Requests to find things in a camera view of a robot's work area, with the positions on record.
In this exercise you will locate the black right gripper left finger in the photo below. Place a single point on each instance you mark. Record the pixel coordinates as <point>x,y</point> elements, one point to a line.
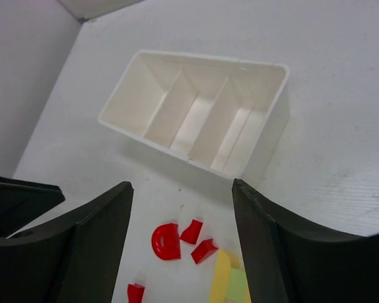
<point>72,258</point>

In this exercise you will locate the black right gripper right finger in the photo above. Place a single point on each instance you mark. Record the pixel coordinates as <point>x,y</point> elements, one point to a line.
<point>289,258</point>

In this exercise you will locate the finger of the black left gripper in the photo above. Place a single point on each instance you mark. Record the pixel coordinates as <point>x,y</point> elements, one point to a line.
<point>22,202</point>

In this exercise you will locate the light green square lego brick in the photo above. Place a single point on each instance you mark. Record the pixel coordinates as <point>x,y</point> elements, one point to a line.
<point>237,288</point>

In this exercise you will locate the red small lego brick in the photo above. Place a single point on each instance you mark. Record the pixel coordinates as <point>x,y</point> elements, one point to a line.
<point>135,291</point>

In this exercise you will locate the red notched lego brick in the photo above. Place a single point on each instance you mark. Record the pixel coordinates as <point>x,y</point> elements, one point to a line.
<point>204,250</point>

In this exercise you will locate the red arch lego brick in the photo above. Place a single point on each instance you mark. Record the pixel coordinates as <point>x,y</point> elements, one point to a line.
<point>165,242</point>

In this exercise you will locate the red curved lego brick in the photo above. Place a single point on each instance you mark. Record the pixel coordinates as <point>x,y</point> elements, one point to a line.
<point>191,234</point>

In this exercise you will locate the yellow long lego plate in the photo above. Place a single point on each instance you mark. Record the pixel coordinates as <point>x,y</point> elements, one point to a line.
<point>220,279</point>

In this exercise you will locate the white three-compartment container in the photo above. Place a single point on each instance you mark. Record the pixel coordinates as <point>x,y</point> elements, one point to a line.
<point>223,115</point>

